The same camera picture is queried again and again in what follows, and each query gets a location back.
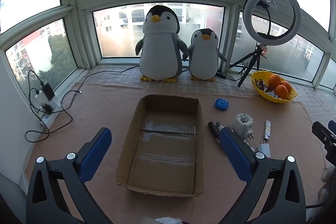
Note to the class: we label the black power adapter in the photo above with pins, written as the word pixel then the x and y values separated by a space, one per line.
pixel 47 90

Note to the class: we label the white power strip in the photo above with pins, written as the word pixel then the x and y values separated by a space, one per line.
pixel 52 108

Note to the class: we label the beige plaid cloth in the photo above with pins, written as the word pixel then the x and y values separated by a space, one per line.
pixel 118 78

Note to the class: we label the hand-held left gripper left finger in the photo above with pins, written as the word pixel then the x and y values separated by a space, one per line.
pixel 95 153

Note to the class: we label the round blue tape measure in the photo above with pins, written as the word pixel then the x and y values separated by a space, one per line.
pixel 221 104

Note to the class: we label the small white power adapter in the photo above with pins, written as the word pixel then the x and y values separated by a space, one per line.
pixel 39 96

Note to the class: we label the small penguin plush toy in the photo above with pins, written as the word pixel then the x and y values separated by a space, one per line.
pixel 203 56

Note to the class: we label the brown cardboard box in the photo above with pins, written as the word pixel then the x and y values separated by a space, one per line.
pixel 162 155

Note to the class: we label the small black plug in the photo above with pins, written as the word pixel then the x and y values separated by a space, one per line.
pixel 46 107

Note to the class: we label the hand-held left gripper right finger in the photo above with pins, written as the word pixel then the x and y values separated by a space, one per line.
pixel 233 154

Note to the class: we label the black power strip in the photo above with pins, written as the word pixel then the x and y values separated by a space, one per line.
pixel 221 75

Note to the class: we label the white plug-in adapter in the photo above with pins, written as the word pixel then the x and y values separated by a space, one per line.
pixel 242 127

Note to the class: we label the pile of wrapped candies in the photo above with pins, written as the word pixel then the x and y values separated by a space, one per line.
pixel 261 85

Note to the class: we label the paper tag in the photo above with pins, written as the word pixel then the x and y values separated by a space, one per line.
pixel 264 52

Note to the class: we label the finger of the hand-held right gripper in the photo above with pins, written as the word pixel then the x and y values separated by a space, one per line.
pixel 333 125
pixel 324 136

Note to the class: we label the orange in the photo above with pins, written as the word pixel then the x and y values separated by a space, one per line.
pixel 281 91
pixel 288 86
pixel 274 81

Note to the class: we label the yellow plastic bowl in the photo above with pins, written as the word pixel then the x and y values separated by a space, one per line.
pixel 275 100

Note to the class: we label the white usb charger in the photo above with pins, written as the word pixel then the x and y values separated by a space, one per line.
pixel 265 149

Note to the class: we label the large penguin plush toy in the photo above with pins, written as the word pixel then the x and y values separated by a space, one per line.
pixel 160 53

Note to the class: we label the black tripod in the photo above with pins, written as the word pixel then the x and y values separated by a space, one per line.
pixel 258 54

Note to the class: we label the black cylindrical tube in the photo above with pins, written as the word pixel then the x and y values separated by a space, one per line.
pixel 213 129

